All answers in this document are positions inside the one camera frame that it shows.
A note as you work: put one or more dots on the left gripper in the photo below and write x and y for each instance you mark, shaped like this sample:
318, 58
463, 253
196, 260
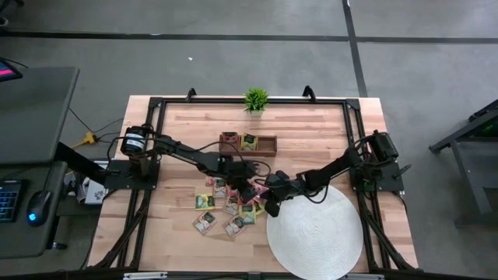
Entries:
239, 171

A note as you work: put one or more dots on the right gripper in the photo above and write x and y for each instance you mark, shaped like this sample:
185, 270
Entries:
290, 188

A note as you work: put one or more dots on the peach passion fruit tea sachet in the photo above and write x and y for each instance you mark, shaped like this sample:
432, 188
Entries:
232, 191
260, 190
230, 137
210, 181

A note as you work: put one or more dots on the lemon lime twist tea sachet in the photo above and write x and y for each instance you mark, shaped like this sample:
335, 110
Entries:
204, 201
249, 142
247, 214
258, 207

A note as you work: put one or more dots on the vanilla cinnamon apple tea sachet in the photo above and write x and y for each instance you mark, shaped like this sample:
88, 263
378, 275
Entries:
204, 222
231, 205
235, 226
219, 188

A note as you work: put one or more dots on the white round woven placemat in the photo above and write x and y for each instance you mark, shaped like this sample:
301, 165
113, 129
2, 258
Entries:
315, 233

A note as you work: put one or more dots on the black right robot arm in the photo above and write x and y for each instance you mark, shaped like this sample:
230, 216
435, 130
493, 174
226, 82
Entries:
330, 167

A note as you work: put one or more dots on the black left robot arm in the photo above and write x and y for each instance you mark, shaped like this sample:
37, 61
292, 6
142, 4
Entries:
186, 153

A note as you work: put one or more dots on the wooden three-compartment tea box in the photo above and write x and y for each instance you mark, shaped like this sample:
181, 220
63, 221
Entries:
268, 144

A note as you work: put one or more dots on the small potted green plant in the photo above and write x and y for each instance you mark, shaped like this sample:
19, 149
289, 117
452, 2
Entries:
255, 100

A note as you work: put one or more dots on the white printed cardboard box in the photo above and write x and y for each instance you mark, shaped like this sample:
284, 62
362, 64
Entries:
95, 193

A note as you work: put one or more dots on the yellow power plug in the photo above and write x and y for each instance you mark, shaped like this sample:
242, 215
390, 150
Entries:
90, 138

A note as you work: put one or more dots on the black desk support beam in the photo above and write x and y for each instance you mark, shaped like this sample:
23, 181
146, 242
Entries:
76, 159

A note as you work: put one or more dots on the black metal side table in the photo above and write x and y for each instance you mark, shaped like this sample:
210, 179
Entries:
471, 179

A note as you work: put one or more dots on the black computer mouse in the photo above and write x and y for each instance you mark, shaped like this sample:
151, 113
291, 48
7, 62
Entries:
39, 206

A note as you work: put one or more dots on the dark grey desk top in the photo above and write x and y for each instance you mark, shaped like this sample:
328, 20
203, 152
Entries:
35, 116

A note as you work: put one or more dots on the dark grey keyboard shelf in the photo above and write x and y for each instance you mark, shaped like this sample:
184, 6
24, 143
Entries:
23, 241

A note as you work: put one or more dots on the backlit black keyboard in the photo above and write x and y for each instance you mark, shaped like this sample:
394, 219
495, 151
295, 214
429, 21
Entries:
9, 200

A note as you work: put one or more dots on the tablet with pink screen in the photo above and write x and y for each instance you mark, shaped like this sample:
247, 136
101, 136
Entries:
8, 72

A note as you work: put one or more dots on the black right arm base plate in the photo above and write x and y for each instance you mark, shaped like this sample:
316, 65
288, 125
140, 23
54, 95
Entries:
389, 183

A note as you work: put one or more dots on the silver metal bracket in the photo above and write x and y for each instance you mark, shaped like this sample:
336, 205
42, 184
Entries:
362, 277
146, 275

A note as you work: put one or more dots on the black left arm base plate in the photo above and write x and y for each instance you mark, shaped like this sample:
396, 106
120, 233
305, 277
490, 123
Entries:
114, 180

